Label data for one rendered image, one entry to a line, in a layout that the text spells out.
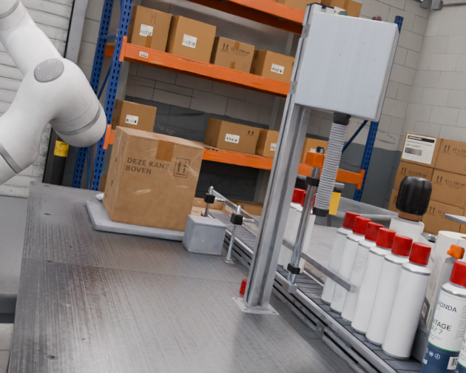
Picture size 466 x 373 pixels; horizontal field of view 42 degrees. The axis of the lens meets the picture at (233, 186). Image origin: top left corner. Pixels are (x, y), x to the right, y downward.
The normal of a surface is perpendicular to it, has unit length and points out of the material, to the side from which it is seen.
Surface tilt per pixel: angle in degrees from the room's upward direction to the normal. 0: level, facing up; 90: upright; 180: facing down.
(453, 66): 90
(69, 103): 111
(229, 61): 91
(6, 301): 90
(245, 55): 90
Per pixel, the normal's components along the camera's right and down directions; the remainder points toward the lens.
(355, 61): -0.29, 0.05
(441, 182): -0.83, -0.11
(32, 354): 0.20, -0.97
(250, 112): 0.46, 0.20
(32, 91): -0.58, -0.06
